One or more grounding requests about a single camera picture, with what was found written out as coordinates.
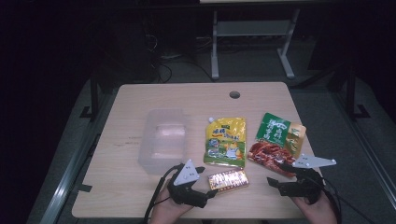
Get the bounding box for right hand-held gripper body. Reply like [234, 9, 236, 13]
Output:
[277, 154, 337, 205]

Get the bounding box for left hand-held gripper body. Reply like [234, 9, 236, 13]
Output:
[166, 159, 209, 209]

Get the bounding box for small gold and red packet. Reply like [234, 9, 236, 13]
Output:
[206, 169, 250, 192]

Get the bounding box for green and red sauce packet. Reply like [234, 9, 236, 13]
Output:
[247, 112, 307, 178]

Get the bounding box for yellow spouted sauce pouch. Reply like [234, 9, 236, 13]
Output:
[203, 116, 248, 168]

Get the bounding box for clear plastic container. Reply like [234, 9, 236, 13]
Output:
[137, 107, 189, 175]

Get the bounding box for person's right hand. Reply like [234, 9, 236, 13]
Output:
[290, 191, 339, 224]

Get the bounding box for person's left hand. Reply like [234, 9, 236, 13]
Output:
[148, 186, 196, 224]

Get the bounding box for black metal stand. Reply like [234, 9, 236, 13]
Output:
[78, 73, 101, 121]
[344, 63, 372, 121]

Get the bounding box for right hand-held gripper cable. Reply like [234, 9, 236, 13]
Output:
[321, 176, 379, 224]

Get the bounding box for hand-held gripper cable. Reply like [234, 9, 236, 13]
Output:
[321, 176, 379, 224]
[143, 163, 183, 224]

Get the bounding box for left hand-held gripper cable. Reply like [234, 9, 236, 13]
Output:
[143, 163, 183, 224]

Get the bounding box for aluminium floor rail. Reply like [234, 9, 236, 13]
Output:
[331, 91, 396, 203]
[38, 90, 120, 224]

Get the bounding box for black floor cables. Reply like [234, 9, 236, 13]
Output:
[145, 33, 216, 84]

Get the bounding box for white metal table frame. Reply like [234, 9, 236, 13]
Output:
[210, 8, 302, 81]

